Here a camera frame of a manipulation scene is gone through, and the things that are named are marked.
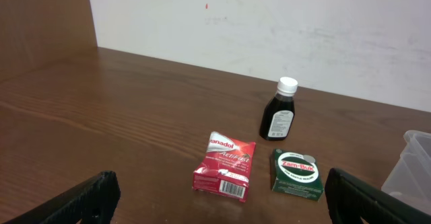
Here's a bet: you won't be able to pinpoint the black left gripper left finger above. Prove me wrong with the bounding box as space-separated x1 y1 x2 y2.
8 171 121 224

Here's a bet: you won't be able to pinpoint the dark syrup bottle white cap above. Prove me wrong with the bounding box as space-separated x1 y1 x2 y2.
259 77 298 141

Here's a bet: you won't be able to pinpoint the green Zam-Buk box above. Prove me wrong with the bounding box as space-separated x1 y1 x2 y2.
270 149 324 201

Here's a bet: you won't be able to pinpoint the red Panadol box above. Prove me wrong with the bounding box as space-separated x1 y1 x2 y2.
192 132 256 202

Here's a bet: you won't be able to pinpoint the clear plastic container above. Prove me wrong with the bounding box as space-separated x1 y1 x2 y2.
381 130 430 214

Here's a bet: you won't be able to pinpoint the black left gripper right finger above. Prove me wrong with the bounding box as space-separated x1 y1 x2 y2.
325 168 430 224

